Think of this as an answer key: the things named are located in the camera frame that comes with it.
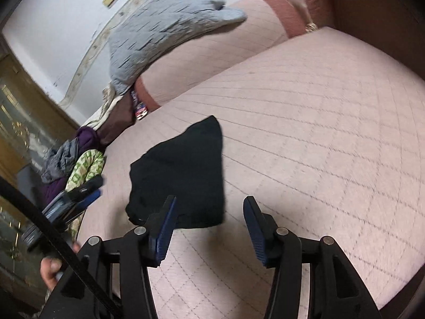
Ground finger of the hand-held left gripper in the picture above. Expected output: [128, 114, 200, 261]
[66, 175, 104, 196]
[65, 189, 102, 220]

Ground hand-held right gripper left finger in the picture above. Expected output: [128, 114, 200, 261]
[40, 195, 178, 319]

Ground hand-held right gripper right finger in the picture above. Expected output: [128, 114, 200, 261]
[243, 196, 377, 319]

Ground black pants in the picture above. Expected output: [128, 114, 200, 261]
[125, 115, 226, 230]

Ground person's left hand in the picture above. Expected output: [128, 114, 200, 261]
[40, 242, 82, 289]

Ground green printed blanket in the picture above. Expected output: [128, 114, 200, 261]
[65, 149, 106, 236]

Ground grey denim jeans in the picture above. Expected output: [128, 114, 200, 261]
[41, 138, 80, 183]

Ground purple cloth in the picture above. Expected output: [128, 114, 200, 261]
[36, 126, 100, 203]

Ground brown cloth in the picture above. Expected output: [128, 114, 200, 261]
[98, 95, 137, 147]

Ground cream cloth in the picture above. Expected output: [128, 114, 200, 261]
[84, 85, 125, 130]

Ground red blue packet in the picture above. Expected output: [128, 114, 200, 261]
[130, 88, 149, 121]

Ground wooden door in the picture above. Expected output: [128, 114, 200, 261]
[0, 36, 80, 309]

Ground pink quilted bed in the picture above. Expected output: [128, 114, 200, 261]
[71, 27, 425, 319]

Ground pink bolster cushion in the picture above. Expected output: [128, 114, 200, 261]
[134, 0, 308, 114]

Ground black strap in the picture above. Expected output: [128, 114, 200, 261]
[0, 176, 123, 319]

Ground dark wooden bed frame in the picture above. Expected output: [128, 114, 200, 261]
[327, 0, 425, 83]

